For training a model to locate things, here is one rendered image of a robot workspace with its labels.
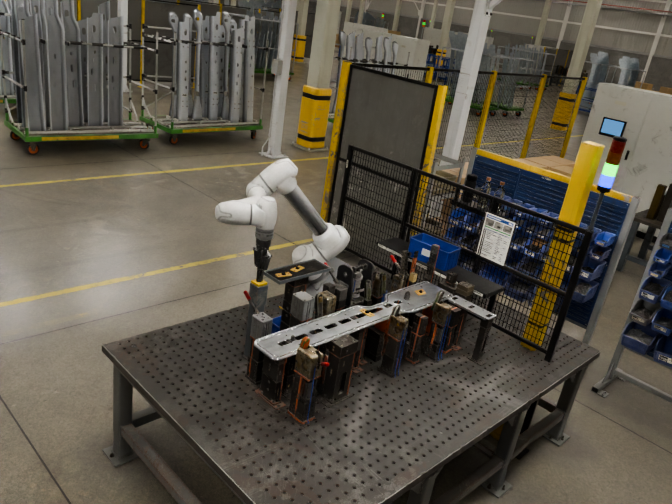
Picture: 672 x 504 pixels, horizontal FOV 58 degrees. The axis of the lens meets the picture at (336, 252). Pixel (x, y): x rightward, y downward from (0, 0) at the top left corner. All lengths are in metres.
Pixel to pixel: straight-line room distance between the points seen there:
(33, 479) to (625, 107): 8.60
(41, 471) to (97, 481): 0.30
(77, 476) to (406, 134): 3.81
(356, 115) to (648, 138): 4.95
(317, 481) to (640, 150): 7.94
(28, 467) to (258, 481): 1.56
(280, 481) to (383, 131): 3.92
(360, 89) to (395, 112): 0.51
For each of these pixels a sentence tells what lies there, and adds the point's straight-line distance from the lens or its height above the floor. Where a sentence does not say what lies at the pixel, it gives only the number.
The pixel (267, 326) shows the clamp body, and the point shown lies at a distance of 2.94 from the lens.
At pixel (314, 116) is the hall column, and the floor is 0.62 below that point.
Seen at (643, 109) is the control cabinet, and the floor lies 1.76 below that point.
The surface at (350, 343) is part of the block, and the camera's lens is 2.90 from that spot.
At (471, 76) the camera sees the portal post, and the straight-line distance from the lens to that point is 7.67.
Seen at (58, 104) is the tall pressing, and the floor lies 0.66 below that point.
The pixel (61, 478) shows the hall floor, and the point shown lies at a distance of 3.69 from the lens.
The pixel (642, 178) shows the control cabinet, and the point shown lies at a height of 0.84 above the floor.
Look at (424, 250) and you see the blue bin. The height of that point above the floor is 1.11.
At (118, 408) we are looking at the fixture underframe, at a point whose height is 0.35.
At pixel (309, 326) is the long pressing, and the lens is 3.04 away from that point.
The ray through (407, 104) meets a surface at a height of 1.76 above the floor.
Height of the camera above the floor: 2.50
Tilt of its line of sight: 22 degrees down
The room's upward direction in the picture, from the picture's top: 9 degrees clockwise
